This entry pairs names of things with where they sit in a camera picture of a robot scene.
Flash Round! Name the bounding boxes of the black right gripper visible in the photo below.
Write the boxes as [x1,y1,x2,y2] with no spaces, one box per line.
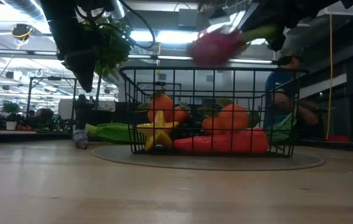
[241,0,351,52]

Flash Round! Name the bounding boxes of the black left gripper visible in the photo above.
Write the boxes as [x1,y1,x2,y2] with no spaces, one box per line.
[39,0,103,93]

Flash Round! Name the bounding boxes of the pink dragon fruit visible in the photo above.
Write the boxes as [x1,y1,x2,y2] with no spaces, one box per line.
[190,24,278,67]

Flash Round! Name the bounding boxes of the corn cob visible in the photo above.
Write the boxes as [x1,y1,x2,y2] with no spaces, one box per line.
[85,122,134,144]

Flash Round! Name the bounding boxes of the yellow star fruit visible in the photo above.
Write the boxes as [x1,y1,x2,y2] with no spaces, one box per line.
[136,110,180,152]

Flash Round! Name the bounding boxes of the black grape bunch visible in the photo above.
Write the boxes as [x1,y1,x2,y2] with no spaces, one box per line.
[172,119,207,141]

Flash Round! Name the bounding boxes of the red chili peppers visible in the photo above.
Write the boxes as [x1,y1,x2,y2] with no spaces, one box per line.
[173,112,298,154]

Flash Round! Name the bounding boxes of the potted green leafy plant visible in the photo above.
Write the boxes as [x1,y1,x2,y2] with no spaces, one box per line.
[75,15,134,129]

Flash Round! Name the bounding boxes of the person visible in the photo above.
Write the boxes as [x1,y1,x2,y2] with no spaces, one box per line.
[262,55,320,134]

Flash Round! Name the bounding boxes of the grey speckled oval object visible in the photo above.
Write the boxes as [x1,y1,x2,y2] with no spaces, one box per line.
[72,129,89,150]

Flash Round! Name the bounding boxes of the long ceiling light bar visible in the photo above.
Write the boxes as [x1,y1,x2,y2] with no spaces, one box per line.
[128,54,278,65]

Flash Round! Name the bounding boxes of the small plant in white pot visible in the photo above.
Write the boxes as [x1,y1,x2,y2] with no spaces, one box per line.
[1,101,21,131]

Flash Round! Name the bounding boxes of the small red object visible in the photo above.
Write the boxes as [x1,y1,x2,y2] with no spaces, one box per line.
[328,134,351,143]

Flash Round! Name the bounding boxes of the round grey mat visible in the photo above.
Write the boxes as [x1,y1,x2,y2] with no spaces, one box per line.
[91,144,326,171]

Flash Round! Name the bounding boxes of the black metal frame station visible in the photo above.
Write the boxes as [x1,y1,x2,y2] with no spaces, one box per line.
[27,76,78,110]

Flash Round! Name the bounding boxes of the silver ceiling duct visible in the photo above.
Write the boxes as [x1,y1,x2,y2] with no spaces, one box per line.
[109,0,127,20]

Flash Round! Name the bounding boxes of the round ceiling camera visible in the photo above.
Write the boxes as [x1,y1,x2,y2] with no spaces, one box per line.
[11,23,34,41]

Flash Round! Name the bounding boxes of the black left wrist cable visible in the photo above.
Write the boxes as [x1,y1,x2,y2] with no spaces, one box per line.
[114,0,157,50]

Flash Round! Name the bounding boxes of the black wire basket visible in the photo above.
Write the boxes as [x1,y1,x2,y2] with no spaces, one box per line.
[119,66,308,159]

